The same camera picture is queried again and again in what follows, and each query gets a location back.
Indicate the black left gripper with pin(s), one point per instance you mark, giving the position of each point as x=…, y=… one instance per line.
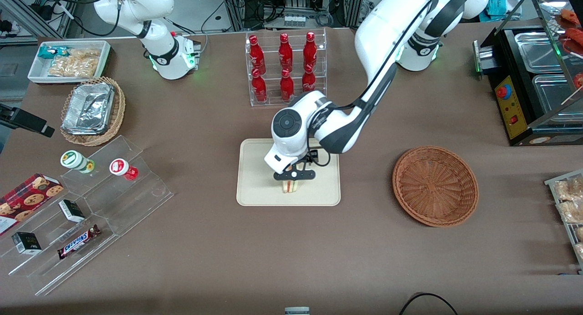
x=307, y=158

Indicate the triangle sandwich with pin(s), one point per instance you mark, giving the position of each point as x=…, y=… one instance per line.
x=290, y=186

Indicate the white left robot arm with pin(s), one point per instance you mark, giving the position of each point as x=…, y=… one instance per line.
x=387, y=33

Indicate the beige plastic tray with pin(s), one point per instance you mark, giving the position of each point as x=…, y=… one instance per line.
x=255, y=178

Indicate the dark brown wicker basket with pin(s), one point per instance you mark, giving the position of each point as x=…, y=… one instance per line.
x=432, y=187

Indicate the light brown wicker basket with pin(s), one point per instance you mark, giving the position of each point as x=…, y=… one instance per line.
x=117, y=119

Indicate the tray of packaged pastries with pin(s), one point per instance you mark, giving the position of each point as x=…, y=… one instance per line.
x=552, y=183

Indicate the red cola bottle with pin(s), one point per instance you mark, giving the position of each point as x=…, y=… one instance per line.
x=287, y=87
x=256, y=53
x=309, y=82
x=285, y=53
x=259, y=88
x=310, y=51

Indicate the clear acrylic bottle rack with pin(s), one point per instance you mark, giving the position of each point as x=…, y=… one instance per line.
x=272, y=67

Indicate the small white grey device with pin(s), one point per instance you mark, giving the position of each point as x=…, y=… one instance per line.
x=297, y=311

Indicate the clear acrylic stepped stand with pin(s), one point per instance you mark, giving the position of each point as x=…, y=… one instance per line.
x=136, y=201

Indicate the grey power strip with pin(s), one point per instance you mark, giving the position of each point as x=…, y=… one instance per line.
x=294, y=21

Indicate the red-lid drink bottle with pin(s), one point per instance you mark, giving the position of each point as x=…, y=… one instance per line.
x=120, y=166

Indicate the stacked foil containers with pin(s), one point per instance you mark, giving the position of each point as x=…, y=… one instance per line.
x=86, y=108

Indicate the green-lid drink bottle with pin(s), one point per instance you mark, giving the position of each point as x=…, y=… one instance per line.
x=73, y=160

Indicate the small black carton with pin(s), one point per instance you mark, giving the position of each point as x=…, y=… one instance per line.
x=72, y=211
x=26, y=243

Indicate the snickers chocolate bar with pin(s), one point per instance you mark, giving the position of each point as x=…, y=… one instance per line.
x=77, y=242

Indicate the black food warmer cabinet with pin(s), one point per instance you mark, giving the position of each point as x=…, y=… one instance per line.
x=514, y=105

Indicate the small clear cracker bag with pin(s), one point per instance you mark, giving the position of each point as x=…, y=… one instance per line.
x=86, y=53

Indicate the large clear cracker bag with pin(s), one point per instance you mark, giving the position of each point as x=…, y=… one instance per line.
x=73, y=68

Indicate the red cookie box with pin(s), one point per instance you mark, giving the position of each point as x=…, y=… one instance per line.
x=27, y=199

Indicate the black clamp device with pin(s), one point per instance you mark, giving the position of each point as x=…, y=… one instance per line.
x=27, y=120

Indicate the teal plastic bag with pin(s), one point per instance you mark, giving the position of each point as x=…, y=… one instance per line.
x=501, y=7

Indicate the teal snack packet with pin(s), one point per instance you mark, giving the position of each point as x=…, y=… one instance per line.
x=48, y=52

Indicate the steel warmer pan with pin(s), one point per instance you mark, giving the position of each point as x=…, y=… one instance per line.
x=537, y=51
x=553, y=94

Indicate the wrapped bread bun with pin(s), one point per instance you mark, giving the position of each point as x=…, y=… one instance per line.
x=571, y=212
x=569, y=190
x=580, y=251
x=580, y=234

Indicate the white rectangular snack bin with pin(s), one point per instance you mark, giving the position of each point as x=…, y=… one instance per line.
x=36, y=68

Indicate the red sausage on stick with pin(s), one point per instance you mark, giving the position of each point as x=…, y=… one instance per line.
x=570, y=17
x=579, y=80
x=576, y=39

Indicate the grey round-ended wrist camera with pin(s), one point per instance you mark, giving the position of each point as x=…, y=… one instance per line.
x=303, y=174

